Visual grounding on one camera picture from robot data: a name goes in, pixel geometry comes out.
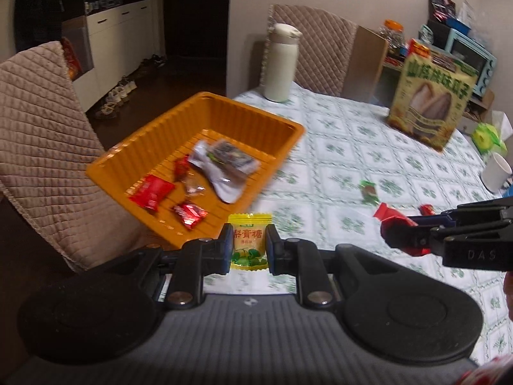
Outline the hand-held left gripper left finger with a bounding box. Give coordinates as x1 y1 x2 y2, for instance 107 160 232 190
102 224 236 311

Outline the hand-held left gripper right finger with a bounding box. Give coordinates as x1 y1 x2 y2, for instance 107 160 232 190
265 224 406 310

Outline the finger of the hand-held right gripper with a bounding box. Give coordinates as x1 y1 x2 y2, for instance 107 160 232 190
405 208 460 228
383 220 443 256

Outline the yellow candy packet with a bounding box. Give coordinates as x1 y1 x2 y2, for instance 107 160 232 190
228 212 273 272

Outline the large red snack packet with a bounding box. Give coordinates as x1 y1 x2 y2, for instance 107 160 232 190
374 202 433 258

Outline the small red foil packet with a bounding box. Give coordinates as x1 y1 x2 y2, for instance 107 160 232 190
172 201 209 230

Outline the clear dark snack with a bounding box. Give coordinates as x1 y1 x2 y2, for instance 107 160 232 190
188 140 249 204

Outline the brown clear-wrapped candy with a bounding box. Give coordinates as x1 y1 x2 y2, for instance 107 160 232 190
183 172 209 197

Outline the dark snack packet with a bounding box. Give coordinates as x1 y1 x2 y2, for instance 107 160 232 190
206 140 260 177

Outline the orange plastic basket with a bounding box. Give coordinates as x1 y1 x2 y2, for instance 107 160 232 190
85 91 307 249

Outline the person's right forearm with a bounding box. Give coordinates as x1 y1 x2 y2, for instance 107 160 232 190
503 271 513 321

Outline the green wrapped candy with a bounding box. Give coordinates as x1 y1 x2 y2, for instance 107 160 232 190
358 180 381 205

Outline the white mug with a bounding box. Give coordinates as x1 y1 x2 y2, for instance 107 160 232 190
481 152 513 194

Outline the small red candy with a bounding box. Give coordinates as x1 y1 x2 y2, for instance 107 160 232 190
174 156 191 181

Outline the red square snack packet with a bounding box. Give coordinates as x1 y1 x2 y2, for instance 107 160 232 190
128 174 177 211

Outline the green tissue pack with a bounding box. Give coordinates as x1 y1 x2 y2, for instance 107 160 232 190
471 110 513 157

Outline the large sunflower seed bag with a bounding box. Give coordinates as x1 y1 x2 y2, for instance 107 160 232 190
387 39 479 153

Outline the green patterned tablecloth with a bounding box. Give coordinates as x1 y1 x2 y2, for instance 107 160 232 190
230 82 513 365

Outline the red white patterned cloth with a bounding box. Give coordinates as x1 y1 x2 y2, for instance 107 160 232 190
457 355 513 385

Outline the light blue toaster oven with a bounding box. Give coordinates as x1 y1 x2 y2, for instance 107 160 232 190
445 28 498 101

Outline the wooden side cabinet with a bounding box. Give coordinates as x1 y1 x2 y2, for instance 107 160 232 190
345 25 389 103

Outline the white thermos bottle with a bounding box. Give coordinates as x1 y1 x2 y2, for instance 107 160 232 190
262 23 303 103

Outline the clear jar orange lid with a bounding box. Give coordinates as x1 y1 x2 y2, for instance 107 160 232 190
379 19 405 57

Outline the row of shoes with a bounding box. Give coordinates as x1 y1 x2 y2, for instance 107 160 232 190
94 54 167 120

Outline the blue box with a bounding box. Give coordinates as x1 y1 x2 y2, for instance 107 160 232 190
446 16 471 35

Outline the quilted beige chair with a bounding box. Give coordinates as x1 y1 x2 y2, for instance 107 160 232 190
260 4 359 99
0 41 161 273

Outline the dark snack bag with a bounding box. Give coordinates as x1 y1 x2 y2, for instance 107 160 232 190
428 0 457 22

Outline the dark door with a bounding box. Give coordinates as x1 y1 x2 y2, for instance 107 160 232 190
162 0 233 59

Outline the white cabinet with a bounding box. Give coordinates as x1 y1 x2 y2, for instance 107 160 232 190
60 0 161 111

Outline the black jacket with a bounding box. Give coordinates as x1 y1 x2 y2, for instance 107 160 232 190
14 0 85 49

